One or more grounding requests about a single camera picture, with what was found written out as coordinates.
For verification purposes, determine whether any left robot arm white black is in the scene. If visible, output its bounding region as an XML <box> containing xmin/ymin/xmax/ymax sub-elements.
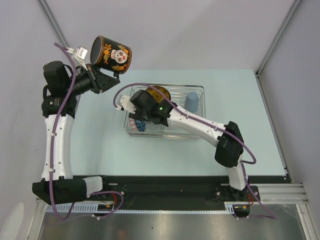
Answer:
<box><xmin>32</xmin><ymin>61</ymin><xmax>120</xmax><ymax>205</ymax></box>

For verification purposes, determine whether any light blue cup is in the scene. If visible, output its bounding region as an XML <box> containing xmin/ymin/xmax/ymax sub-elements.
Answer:
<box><xmin>184</xmin><ymin>91</ymin><xmax>200</xmax><ymax>113</ymax></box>

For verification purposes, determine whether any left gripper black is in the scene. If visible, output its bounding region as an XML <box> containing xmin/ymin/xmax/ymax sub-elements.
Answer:
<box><xmin>65</xmin><ymin>63</ymin><xmax>120</xmax><ymax>97</ymax></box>

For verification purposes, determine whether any purple cable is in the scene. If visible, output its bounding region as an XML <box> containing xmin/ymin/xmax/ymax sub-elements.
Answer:
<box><xmin>113</xmin><ymin>83</ymin><xmax>277</xmax><ymax>220</ymax></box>
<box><xmin>48</xmin><ymin>42</ymin><xmax>77</xmax><ymax>222</ymax></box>

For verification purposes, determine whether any aluminium front rail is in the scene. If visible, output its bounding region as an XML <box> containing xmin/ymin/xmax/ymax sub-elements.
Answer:
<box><xmin>36</xmin><ymin>182</ymin><xmax>311</xmax><ymax>204</ymax></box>

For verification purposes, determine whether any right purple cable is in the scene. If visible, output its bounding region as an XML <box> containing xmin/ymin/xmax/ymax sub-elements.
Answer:
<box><xmin>113</xmin><ymin>83</ymin><xmax>277</xmax><ymax>220</ymax></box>

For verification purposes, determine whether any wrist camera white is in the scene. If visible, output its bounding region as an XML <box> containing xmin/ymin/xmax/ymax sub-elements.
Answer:
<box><xmin>115</xmin><ymin>95</ymin><xmax>136</xmax><ymax>114</ymax></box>
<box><xmin>67</xmin><ymin>46</ymin><xmax>88</xmax><ymax>71</ymax></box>

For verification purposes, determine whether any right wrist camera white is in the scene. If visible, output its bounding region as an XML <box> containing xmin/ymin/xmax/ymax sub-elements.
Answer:
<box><xmin>115</xmin><ymin>95</ymin><xmax>136</xmax><ymax>114</ymax></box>

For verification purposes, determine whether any left aluminium frame post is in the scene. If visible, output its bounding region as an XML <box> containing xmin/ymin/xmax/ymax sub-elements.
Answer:
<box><xmin>36</xmin><ymin>0</ymin><xmax>69</xmax><ymax>47</ymax></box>

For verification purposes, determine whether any aluminium frame post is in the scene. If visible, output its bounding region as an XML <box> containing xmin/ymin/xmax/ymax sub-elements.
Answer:
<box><xmin>36</xmin><ymin>0</ymin><xmax>69</xmax><ymax>47</ymax></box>
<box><xmin>254</xmin><ymin>0</ymin><xmax>303</xmax><ymax>77</ymax></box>

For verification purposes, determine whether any yellow round plate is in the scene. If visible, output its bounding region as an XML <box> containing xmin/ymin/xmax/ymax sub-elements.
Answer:
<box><xmin>146</xmin><ymin>85</ymin><xmax>171</xmax><ymax>103</ymax></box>

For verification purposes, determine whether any blue patterned bowl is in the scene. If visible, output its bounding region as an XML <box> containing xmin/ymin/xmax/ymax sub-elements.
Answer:
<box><xmin>128</xmin><ymin>118</ymin><xmax>146</xmax><ymax>132</ymax></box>

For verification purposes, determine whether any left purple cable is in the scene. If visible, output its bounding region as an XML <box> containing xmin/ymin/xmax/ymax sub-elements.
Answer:
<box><xmin>48</xmin><ymin>42</ymin><xmax>77</xmax><ymax>222</ymax></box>

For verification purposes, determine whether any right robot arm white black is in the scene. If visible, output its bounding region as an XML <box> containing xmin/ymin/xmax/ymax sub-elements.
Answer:
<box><xmin>121</xmin><ymin>90</ymin><xmax>249</xmax><ymax>201</ymax></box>

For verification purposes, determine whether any wire metal dish rack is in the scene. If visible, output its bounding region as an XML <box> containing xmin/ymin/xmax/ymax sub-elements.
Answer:
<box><xmin>124</xmin><ymin>84</ymin><xmax>206</xmax><ymax>140</ymax></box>

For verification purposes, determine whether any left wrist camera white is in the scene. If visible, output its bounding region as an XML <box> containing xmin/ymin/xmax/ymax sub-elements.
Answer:
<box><xmin>67</xmin><ymin>46</ymin><xmax>88</xmax><ymax>71</ymax></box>

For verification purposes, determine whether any white slotted cable duct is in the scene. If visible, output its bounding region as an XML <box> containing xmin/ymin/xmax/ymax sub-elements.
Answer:
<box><xmin>44</xmin><ymin>201</ymin><xmax>237</xmax><ymax>215</ymax></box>

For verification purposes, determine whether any red black mug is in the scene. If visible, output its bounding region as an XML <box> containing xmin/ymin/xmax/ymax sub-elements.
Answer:
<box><xmin>90</xmin><ymin>35</ymin><xmax>133</xmax><ymax>78</ymax></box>

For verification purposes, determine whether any right aluminium frame post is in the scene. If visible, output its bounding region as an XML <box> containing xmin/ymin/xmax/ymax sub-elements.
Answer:
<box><xmin>254</xmin><ymin>0</ymin><xmax>303</xmax><ymax>77</ymax></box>

